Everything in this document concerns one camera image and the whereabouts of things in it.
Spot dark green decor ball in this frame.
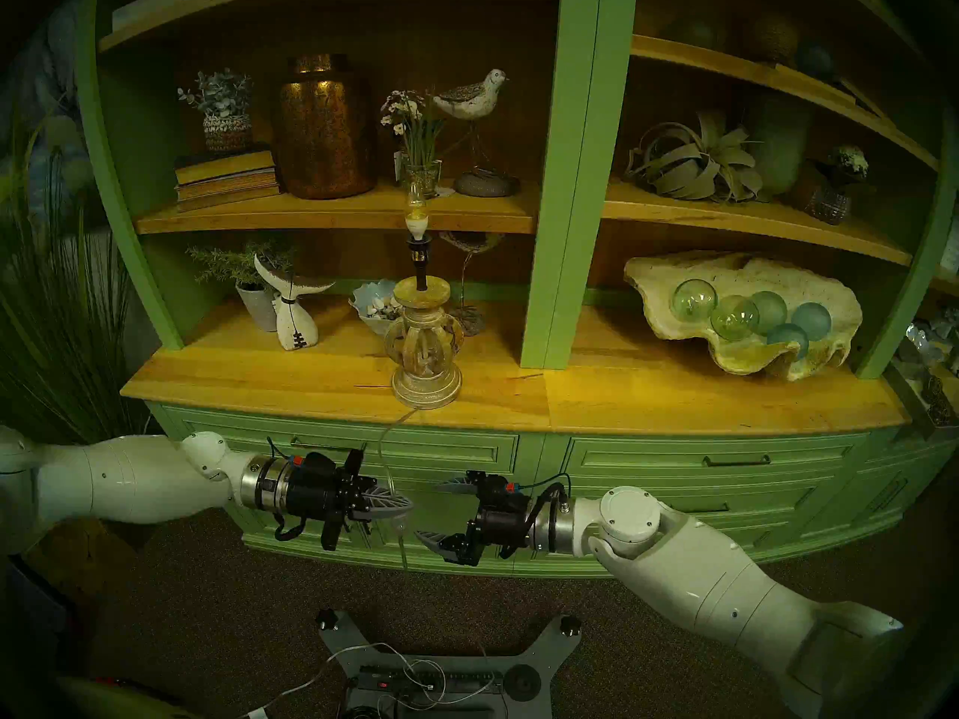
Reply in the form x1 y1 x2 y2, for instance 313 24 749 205
663 13 719 50

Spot tall grass in basket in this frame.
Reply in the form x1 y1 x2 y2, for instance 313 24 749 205
0 118 177 445

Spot dark wooden crate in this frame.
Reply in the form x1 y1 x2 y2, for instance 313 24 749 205
884 317 959 441

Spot grey air plant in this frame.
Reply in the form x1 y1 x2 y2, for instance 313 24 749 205
626 111 765 204

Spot clear green glass ball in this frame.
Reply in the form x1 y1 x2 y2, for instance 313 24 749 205
710 295 760 342
671 279 719 324

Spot old brown book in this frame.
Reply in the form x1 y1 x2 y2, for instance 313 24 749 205
175 169 279 201
177 184 282 213

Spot pale green ceramic vase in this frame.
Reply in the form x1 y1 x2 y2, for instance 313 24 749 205
745 92 814 198

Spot white speckled bird figurine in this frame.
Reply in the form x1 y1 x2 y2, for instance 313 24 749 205
432 68 521 198

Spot brown woven decor ball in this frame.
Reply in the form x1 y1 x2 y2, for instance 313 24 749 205
742 12 799 67

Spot pale blue shell bowl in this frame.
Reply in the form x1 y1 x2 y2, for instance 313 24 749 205
349 279 405 339

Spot plant in woven pot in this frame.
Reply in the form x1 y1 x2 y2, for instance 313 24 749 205
178 68 254 155

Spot large copper vase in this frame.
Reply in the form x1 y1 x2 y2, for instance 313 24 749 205
271 53 379 201

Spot dark teal decor ball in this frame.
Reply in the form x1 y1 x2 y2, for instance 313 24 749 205
794 43 834 82

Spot old yellow hardcover book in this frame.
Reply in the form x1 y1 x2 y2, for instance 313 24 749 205
174 145 276 186

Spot green wooden shelf cabinet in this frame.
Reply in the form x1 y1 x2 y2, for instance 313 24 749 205
75 0 959 580

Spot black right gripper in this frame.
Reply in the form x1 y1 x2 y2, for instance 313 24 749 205
414 470 536 566

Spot white whale tail figurine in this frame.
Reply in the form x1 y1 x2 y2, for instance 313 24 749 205
253 255 336 351

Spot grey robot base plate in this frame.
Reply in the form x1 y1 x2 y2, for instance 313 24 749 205
315 609 584 719

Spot thin white cable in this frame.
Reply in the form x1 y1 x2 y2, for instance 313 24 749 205
243 641 450 719

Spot green herb in grey pot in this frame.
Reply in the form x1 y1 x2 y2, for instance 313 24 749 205
186 242 297 333

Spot candle shaped light bulb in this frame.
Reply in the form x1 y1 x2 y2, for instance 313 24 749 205
403 180 429 243

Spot flowers in glass vase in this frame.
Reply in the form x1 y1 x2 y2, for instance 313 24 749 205
380 88 450 199

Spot brown bird figurine on stone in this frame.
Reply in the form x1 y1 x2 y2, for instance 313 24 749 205
438 231 504 338

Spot carved wooden table lamp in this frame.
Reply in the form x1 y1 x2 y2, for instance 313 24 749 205
384 237 465 411

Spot white beach sign board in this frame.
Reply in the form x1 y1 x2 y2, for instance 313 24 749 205
111 0 255 33

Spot giant clam shell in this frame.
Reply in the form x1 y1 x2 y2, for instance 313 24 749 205
623 250 864 382

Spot small plant in glass pot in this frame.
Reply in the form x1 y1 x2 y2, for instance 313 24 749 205
805 145 870 225

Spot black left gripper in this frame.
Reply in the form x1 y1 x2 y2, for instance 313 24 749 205
287 448 414 552

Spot black power strip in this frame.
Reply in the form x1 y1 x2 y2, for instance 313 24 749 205
352 665 504 707

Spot frosted teal glass ball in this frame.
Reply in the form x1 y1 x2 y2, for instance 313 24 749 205
766 322 810 359
749 291 789 335
790 302 832 342

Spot clear lamp cable with switch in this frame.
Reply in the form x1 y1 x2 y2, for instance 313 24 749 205
378 407 497 696

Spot wooden log side table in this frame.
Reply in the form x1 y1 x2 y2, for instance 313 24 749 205
19 519 132 602

